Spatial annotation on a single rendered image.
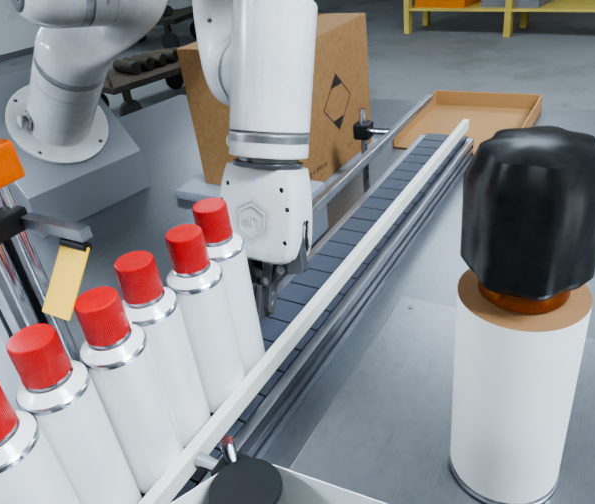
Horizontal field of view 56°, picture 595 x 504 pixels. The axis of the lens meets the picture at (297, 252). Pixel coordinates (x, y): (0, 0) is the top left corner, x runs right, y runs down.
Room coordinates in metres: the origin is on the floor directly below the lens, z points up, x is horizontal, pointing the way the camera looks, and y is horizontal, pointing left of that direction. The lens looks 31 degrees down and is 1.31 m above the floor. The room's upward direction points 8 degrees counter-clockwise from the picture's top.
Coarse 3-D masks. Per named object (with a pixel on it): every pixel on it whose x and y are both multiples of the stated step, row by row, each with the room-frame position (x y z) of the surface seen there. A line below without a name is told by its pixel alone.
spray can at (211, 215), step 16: (192, 208) 0.48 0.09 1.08; (208, 208) 0.47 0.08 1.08; (224, 208) 0.47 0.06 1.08; (208, 224) 0.46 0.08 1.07; (224, 224) 0.47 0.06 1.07; (208, 240) 0.46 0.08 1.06; (224, 240) 0.47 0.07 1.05; (240, 240) 0.48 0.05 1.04; (224, 256) 0.46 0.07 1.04; (240, 256) 0.47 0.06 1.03; (224, 272) 0.45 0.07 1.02; (240, 272) 0.46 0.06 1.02; (240, 288) 0.46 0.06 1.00; (240, 304) 0.46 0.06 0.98; (240, 320) 0.46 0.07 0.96; (256, 320) 0.47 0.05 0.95; (240, 336) 0.45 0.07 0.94; (256, 336) 0.47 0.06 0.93; (256, 352) 0.46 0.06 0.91
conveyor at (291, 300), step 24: (432, 144) 1.04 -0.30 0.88; (456, 144) 1.03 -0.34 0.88; (408, 168) 0.95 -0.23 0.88; (384, 192) 0.86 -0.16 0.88; (360, 216) 0.79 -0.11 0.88; (336, 240) 0.72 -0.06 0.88; (360, 240) 0.72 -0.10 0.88; (384, 240) 0.71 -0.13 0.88; (312, 264) 0.67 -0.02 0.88; (336, 264) 0.66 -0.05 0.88; (360, 264) 0.65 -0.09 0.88; (288, 288) 0.62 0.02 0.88; (312, 288) 0.61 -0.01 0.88; (288, 312) 0.56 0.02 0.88; (264, 336) 0.52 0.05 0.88; (312, 336) 0.52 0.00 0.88; (288, 360) 0.48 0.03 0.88; (216, 456) 0.36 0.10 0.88; (192, 480) 0.34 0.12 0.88
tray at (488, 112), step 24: (456, 96) 1.39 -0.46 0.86; (480, 96) 1.36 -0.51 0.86; (504, 96) 1.32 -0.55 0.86; (528, 96) 1.29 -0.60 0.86; (432, 120) 1.30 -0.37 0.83; (456, 120) 1.28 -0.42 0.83; (480, 120) 1.26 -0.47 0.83; (504, 120) 1.24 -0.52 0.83; (528, 120) 1.14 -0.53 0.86; (408, 144) 1.17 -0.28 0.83
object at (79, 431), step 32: (32, 352) 0.29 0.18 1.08; (64, 352) 0.31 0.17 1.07; (32, 384) 0.29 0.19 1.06; (64, 384) 0.30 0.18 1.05; (64, 416) 0.29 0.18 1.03; (96, 416) 0.30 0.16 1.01; (64, 448) 0.28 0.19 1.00; (96, 448) 0.29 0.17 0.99; (96, 480) 0.29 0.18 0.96; (128, 480) 0.31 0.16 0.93
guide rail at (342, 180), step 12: (432, 96) 1.10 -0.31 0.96; (420, 108) 1.04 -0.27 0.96; (408, 120) 0.99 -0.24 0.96; (396, 132) 0.94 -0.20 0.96; (384, 144) 0.89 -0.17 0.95; (360, 156) 0.84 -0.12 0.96; (372, 156) 0.85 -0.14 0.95; (348, 168) 0.80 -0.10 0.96; (360, 168) 0.81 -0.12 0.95; (336, 180) 0.76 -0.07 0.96; (348, 180) 0.78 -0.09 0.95; (324, 192) 0.73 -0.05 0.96; (336, 192) 0.74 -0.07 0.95; (312, 204) 0.69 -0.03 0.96; (324, 204) 0.71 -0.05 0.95; (312, 216) 0.68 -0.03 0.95
